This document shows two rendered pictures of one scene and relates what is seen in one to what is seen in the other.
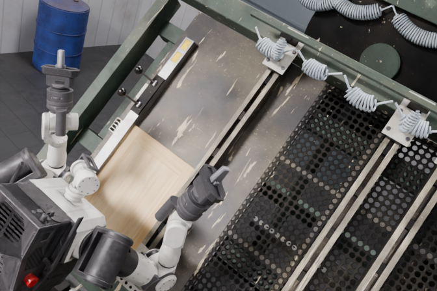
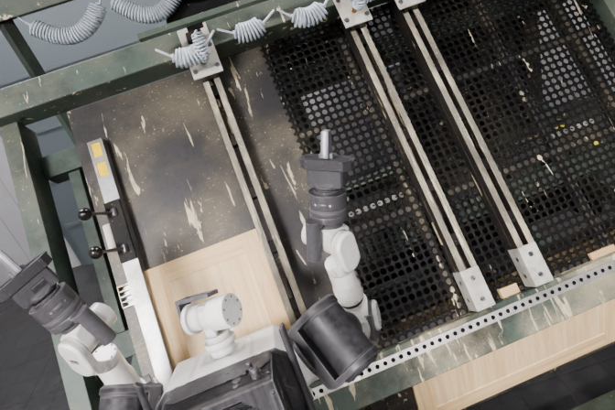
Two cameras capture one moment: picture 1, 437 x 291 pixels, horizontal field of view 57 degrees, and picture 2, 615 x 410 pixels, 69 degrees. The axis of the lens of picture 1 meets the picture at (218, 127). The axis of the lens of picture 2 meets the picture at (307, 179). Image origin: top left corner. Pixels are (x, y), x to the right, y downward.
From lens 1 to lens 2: 0.58 m
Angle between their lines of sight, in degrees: 27
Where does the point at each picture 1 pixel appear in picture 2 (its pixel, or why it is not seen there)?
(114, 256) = (345, 321)
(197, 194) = (329, 185)
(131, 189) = not seen: hidden behind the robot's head
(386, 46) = not seen: outside the picture
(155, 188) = (241, 290)
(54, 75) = (24, 284)
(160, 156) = (207, 261)
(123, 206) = not seen: hidden behind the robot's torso
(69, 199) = (227, 351)
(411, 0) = not seen: outside the picture
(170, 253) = (352, 282)
